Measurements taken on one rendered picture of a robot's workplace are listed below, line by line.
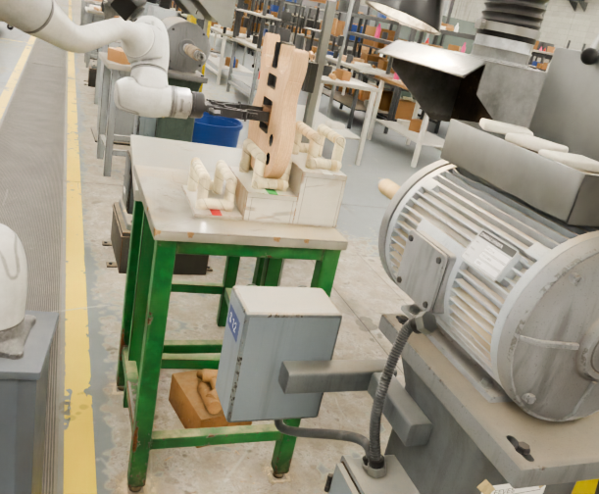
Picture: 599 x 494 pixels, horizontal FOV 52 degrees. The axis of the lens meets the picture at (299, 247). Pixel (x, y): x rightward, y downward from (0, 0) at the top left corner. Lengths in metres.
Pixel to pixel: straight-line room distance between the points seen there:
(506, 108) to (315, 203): 0.96
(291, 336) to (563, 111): 0.53
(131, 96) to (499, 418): 1.32
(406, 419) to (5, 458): 1.04
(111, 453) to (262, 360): 1.44
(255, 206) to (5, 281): 0.74
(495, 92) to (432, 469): 0.58
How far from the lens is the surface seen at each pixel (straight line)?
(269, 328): 0.93
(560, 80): 1.03
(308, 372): 0.96
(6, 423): 1.60
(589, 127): 0.97
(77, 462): 2.32
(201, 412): 2.34
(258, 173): 1.85
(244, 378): 0.97
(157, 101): 1.81
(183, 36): 3.38
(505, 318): 0.76
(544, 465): 0.80
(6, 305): 1.51
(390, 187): 1.22
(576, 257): 0.75
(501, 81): 1.05
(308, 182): 1.87
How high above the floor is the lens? 1.54
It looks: 21 degrees down
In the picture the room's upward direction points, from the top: 12 degrees clockwise
